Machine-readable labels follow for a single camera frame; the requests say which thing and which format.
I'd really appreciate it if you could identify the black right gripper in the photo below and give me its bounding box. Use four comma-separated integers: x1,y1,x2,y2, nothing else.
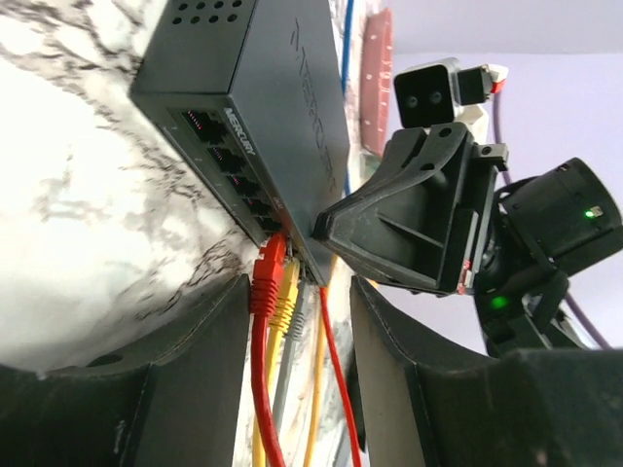
312,122,509,295

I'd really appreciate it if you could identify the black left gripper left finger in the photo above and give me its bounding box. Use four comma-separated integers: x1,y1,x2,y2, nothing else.
1,274,250,466

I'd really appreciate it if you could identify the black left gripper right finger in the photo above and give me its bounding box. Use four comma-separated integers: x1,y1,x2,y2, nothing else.
350,277,622,466

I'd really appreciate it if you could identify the yellow ethernet cable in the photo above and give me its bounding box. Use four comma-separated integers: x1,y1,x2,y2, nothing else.
251,255,340,467

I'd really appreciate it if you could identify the red ethernet cable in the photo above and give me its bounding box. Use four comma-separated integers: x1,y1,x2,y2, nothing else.
249,232,364,467

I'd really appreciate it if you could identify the dark grey network switch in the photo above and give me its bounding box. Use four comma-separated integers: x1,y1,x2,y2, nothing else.
129,1,349,285

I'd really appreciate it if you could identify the blue ethernet cable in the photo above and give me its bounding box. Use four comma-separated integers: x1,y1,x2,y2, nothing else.
340,0,356,196

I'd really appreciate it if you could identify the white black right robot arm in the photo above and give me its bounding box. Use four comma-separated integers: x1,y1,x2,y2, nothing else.
313,122,622,357

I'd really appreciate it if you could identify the pink dotted plate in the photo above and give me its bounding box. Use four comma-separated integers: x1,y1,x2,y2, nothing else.
359,8,393,157

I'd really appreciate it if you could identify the grey ethernet cable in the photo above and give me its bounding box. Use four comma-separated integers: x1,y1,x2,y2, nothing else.
270,276,354,467

